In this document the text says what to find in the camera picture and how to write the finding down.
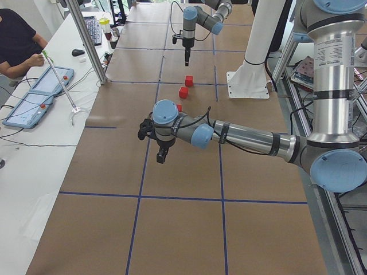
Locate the yellow lid cup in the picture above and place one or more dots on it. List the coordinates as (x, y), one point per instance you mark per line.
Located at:
(105, 25)

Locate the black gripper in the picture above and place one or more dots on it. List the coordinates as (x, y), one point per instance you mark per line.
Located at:
(164, 144)
(187, 42)

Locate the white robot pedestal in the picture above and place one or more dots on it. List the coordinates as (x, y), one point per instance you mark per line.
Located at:
(249, 81)

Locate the lower teach pendant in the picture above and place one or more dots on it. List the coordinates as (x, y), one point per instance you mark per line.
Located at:
(29, 111)

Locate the person in black shirt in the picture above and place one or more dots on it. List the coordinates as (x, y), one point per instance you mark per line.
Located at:
(19, 41)

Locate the teach pendant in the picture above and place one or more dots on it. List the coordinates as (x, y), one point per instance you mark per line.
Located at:
(29, 111)
(48, 84)

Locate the folded patterned cloth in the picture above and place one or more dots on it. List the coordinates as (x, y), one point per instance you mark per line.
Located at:
(303, 74)

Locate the grabber stick tool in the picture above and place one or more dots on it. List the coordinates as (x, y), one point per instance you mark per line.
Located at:
(75, 109)

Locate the metal cup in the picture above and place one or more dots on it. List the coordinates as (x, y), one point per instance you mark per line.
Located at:
(115, 32)

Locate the person's hand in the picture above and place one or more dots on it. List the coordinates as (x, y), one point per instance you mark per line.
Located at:
(36, 60)

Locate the upper teach pendant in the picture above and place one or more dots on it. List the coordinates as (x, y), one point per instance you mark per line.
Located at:
(48, 84)

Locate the black computer mouse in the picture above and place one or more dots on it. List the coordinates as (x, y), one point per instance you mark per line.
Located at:
(77, 52)

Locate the aluminium frame post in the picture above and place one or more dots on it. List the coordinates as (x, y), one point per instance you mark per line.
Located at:
(77, 16)

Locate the black keyboard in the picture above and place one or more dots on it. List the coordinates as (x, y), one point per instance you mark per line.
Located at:
(94, 29)

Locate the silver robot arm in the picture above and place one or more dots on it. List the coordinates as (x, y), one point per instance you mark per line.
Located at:
(195, 15)
(330, 153)

